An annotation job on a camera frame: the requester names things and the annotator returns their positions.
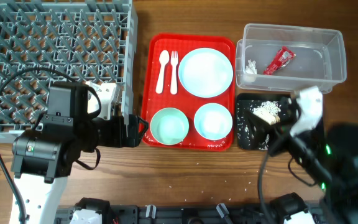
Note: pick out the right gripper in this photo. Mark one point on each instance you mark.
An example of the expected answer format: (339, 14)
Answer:
(263, 128)

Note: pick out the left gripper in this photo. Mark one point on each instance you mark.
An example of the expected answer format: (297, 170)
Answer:
(118, 139)

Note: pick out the green bowl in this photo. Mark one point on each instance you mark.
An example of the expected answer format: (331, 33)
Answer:
(169, 126)

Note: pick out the white tissue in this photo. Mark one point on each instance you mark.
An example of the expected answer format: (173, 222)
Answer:
(251, 67)

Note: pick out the white plastic spoon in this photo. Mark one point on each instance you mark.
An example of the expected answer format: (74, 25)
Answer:
(163, 59)

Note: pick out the red sauce packet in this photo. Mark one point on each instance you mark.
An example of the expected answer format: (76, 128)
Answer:
(280, 60)

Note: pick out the white plastic fork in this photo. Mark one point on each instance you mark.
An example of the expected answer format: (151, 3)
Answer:
(174, 63)

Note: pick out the large light blue plate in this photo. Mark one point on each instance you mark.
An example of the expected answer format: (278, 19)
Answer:
(205, 72)

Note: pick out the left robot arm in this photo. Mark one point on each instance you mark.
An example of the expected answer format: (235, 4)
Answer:
(76, 121)

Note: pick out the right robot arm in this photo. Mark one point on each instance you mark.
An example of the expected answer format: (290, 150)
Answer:
(330, 160)

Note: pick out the black waste tray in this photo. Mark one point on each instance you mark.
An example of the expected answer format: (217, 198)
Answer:
(247, 102)

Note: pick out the grey dishwasher rack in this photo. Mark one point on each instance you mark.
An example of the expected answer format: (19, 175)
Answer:
(86, 40)

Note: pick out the brown food scraps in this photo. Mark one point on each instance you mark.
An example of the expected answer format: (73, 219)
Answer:
(270, 119)

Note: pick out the pile of rice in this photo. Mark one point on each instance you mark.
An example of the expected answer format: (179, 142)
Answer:
(267, 107)

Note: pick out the light blue bowl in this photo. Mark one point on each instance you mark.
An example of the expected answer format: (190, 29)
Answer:
(213, 121)

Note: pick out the red plastic tray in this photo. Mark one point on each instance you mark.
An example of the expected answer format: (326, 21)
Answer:
(184, 101)

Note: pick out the clear plastic bin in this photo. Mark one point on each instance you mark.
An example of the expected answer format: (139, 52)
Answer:
(320, 58)

